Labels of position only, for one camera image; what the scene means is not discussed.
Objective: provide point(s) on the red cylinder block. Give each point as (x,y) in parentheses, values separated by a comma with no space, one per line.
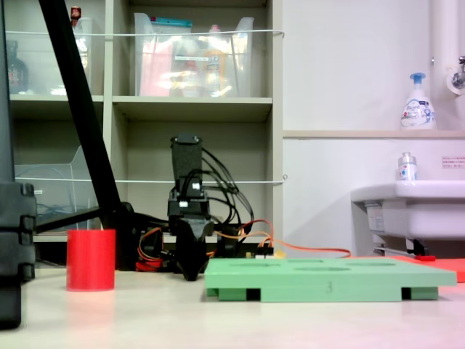
(91,260)

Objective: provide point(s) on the orange flat block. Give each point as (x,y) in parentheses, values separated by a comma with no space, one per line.
(447,267)

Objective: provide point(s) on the black table clamp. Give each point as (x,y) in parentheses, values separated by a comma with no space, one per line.
(227,247)

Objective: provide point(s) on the small circuit board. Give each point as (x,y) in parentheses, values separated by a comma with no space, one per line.
(263,252)

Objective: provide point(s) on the beige shelf unit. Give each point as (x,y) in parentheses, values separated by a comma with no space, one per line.
(192,103)

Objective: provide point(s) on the green board with holes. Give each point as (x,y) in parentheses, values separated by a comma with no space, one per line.
(327,287)

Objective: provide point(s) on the empty clear plastic bin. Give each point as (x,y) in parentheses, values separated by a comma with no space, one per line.
(51,192)

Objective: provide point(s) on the orange label bottle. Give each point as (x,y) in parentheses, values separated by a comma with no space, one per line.
(215,65)

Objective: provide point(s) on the clear bin with supplies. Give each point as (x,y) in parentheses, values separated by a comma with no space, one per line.
(189,62)

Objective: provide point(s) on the notched black stack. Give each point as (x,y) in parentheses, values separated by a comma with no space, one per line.
(14,232)

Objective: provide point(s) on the clear plastic storage bin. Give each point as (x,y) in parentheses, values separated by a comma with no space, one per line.
(36,65)

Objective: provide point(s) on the small clear sanitizer bottle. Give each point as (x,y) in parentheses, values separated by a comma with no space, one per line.
(406,169)

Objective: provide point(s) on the dark glass bottle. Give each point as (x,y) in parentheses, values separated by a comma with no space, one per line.
(16,72)

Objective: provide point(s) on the white sink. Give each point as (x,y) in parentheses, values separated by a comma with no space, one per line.
(428,214)

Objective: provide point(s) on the red capped bottle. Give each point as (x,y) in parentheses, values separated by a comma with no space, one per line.
(75,14)

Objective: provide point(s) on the white blue pump soap bottle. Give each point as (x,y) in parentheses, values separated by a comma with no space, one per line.
(417,109)

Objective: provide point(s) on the metal faucet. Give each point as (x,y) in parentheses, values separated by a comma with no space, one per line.
(457,78)

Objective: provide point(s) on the white vertical pipe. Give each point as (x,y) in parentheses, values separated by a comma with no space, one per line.
(443,36)

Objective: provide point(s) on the beige wall ledge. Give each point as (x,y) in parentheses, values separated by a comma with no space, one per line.
(345,134)

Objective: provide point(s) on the dark grey post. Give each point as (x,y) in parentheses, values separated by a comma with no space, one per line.
(6,91)

